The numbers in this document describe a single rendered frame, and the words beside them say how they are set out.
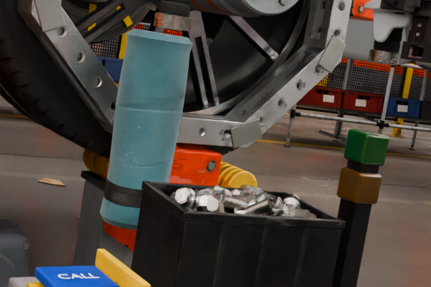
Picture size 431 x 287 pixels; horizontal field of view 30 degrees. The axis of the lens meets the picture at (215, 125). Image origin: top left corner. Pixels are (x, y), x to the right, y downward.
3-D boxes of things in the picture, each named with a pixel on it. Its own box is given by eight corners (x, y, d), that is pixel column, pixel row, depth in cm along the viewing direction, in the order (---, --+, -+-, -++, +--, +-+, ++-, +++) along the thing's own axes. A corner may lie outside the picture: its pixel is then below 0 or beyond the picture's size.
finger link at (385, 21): (346, 37, 112) (400, 45, 105) (353, -6, 111) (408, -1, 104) (360, 40, 114) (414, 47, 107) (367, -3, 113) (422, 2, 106)
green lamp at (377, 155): (364, 159, 105) (370, 130, 105) (385, 166, 102) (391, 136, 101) (341, 158, 103) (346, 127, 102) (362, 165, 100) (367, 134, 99)
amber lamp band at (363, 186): (357, 196, 106) (363, 167, 105) (378, 205, 102) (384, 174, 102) (334, 196, 103) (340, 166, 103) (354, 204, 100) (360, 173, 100)
